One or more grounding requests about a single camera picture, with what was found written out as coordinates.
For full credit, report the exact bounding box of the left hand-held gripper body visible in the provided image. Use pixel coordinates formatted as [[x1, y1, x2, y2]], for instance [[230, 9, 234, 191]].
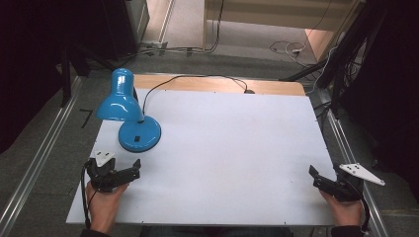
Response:
[[86, 150, 125, 194]]

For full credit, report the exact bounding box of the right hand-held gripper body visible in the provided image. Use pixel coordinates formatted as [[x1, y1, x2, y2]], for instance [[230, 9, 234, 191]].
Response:
[[332, 163, 386, 202]]

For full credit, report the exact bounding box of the blue desk lamp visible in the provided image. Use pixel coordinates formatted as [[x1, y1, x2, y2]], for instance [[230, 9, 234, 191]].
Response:
[[95, 67, 162, 153]]

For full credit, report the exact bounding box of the person's right hand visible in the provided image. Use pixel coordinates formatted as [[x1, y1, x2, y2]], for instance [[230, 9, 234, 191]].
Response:
[[318, 190, 364, 228]]

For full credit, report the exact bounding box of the person's left hand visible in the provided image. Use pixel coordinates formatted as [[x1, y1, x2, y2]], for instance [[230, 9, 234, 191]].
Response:
[[85, 182, 130, 235]]

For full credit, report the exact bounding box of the dark curtain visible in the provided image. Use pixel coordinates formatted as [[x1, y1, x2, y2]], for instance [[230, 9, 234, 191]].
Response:
[[339, 0, 419, 201]]

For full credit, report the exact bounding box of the black slanted metal stand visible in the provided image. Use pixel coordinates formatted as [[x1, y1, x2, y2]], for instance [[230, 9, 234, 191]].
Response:
[[279, 0, 388, 117]]

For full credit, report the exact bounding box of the light wooden furniture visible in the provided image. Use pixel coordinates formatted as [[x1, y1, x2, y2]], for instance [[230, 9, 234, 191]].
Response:
[[201, 0, 367, 63]]

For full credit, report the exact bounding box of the black cabinet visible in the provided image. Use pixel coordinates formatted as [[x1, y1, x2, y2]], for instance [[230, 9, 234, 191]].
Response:
[[0, 0, 150, 62]]

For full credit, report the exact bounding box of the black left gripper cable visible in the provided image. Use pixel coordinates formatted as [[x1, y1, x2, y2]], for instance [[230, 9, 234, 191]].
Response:
[[80, 160, 101, 230]]

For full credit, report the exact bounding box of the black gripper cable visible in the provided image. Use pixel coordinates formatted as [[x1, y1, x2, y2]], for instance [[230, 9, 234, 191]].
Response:
[[360, 197, 372, 233], [80, 160, 101, 230]]

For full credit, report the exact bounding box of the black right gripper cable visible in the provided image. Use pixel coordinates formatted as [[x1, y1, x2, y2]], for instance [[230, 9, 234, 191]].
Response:
[[360, 197, 372, 233]]

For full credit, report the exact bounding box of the aluminium floor rail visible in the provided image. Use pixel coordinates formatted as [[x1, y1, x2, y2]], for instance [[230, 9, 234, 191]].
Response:
[[0, 76, 83, 237], [316, 88, 391, 237]]

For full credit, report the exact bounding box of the black lamp cable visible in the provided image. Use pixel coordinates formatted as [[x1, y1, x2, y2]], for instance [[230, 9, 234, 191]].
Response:
[[141, 74, 256, 117]]

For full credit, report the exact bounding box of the white floor cable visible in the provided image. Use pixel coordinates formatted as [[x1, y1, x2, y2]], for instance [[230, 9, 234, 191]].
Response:
[[269, 39, 308, 60]]

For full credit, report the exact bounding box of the black hanging cable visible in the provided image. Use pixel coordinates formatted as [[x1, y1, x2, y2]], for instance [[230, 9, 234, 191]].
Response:
[[209, 0, 226, 54]]

